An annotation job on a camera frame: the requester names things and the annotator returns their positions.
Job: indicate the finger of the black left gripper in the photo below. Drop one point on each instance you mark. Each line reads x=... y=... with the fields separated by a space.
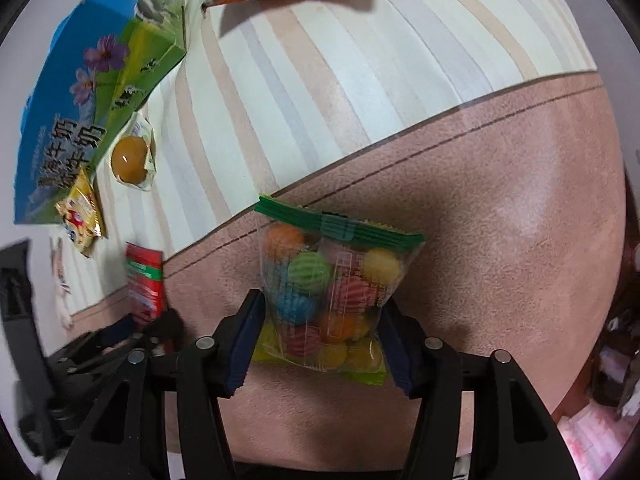
x=103 y=349

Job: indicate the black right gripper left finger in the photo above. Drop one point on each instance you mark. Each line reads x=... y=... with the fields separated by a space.
x=124 y=435

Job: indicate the colourful candy ball bag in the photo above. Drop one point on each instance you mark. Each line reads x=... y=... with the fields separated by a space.
x=326 y=278

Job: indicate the red green snack packet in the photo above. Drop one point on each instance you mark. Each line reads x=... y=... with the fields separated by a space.
x=145 y=283

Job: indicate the yellow panda snack bag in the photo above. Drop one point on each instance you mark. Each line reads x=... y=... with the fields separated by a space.
x=81 y=214

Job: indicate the brown jelly cup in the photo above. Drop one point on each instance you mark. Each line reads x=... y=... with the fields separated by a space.
x=133 y=155

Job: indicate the cardboard box with blue print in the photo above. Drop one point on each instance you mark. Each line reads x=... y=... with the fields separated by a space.
x=104 y=60

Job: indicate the striped cat print blanket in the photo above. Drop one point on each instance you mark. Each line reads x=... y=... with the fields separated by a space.
x=482 y=124

